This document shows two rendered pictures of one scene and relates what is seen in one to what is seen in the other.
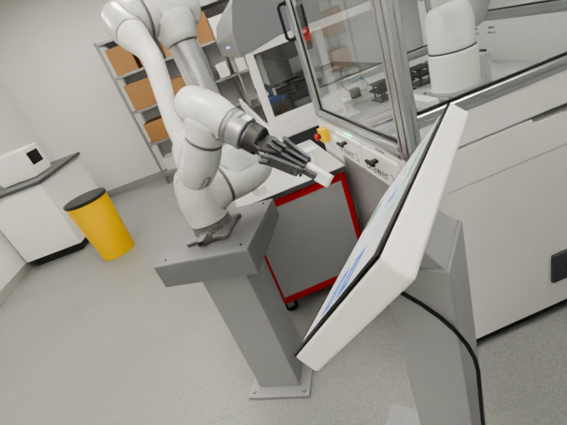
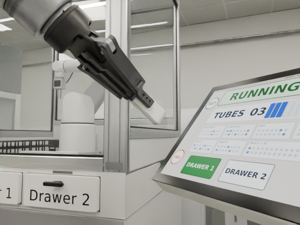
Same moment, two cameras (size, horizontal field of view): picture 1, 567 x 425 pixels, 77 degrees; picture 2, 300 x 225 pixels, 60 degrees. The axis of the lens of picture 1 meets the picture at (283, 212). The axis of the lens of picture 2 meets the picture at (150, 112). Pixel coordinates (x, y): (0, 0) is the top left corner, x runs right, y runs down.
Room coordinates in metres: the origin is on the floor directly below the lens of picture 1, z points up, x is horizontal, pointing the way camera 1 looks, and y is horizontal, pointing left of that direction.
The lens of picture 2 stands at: (0.63, 0.32, 1.07)
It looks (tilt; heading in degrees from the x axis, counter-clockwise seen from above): 5 degrees up; 291
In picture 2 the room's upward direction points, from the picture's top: straight up
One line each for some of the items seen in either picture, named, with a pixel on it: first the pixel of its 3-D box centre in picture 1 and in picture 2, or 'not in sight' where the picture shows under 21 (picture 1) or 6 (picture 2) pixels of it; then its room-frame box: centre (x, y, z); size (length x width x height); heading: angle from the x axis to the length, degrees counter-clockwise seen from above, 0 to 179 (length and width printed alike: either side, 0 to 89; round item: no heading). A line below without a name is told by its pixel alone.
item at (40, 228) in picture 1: (47, 196); not in sight; (4.41, 2.59, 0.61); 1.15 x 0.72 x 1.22; 0
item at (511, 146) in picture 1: (449, 110); (72, 170); (1.54, -0.87, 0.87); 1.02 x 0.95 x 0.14; 4
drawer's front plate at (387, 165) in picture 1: (380, 166); (60, 191); (1.23, -0.41, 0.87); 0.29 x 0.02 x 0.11; 4
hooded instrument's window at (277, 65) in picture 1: (302, 60); not in sight; (3.28, -0.62, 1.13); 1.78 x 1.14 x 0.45; 4
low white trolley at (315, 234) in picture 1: (299, 223); not in sight; (1.94, -0.06, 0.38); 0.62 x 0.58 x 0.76; 4
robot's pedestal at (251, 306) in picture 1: (257, 315); not in sight; (1.27, 0.27, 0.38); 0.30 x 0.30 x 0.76; 70
